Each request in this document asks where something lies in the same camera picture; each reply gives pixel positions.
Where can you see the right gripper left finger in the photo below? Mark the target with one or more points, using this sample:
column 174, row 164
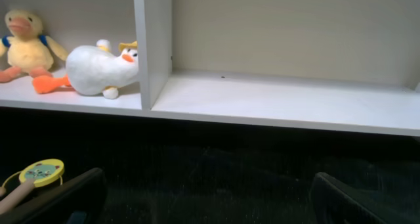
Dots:
column 65, row 201

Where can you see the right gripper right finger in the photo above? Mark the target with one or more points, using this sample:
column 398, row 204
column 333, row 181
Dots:
column 344, row 207

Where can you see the yellow rattle drum toy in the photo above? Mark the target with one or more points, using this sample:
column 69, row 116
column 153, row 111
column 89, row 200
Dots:
column 41, row 173

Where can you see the white shelf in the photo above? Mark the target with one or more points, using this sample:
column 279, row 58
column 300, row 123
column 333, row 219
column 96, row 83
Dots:
column 279, row 96

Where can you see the white plush duck yellow hat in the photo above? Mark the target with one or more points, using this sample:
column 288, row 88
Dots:
column 98, row 69

